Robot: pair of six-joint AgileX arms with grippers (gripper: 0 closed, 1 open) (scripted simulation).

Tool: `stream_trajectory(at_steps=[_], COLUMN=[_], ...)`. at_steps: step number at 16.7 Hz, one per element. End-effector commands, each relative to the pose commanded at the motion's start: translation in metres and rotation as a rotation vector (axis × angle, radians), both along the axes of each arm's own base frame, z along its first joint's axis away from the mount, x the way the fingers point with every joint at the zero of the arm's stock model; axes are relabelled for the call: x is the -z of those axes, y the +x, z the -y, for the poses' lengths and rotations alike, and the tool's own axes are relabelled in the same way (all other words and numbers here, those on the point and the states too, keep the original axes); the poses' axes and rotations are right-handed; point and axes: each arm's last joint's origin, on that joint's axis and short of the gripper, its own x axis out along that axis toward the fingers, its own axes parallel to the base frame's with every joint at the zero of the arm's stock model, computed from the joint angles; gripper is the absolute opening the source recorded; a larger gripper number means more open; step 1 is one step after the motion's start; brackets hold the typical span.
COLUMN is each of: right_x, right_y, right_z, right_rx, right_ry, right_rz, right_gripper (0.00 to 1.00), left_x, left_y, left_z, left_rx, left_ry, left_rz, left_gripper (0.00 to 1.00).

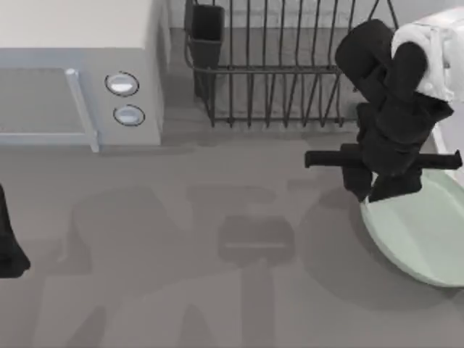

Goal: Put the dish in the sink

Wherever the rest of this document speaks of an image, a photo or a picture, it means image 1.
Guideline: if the grey microwave door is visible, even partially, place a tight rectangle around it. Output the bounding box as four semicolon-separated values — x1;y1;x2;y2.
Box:
0;66;100;154

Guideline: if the large silver microwave knob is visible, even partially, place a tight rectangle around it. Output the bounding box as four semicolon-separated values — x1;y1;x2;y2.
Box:
104;70;141;98

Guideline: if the pale microwave oven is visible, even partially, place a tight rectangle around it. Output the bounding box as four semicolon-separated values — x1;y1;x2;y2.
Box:
0;0;172;154

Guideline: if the small silver microwave knob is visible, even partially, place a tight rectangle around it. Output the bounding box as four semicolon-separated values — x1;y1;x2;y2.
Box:
112;104;146;128

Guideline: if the dark wire dish rack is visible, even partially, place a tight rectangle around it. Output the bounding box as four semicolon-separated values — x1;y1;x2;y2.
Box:
183;0;400;129

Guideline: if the pale blue microwave door handle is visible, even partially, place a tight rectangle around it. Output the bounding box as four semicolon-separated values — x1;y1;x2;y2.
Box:
64;67;101;154

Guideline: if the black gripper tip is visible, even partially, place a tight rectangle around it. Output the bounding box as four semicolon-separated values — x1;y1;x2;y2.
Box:
0;184;32;280

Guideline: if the pale green plate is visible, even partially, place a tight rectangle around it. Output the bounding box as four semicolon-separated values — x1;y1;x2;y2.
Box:
360;170;464;289

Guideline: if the black cutlery holder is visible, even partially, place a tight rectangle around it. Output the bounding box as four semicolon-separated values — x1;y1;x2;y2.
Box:
184;3;226;70

